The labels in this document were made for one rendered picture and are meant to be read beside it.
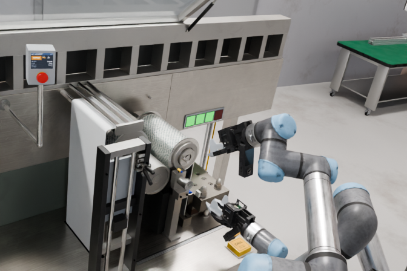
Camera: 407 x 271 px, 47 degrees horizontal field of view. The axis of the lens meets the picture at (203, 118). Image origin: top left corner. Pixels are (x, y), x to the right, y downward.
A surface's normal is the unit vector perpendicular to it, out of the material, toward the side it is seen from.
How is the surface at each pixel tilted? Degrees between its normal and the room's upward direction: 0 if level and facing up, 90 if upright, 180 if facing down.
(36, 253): 0
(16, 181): 90
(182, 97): 90
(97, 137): 90
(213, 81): 90
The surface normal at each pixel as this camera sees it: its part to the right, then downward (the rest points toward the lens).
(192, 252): 0.16, -0.89
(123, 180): 0.64, 0.43
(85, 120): -0.75, 0.17
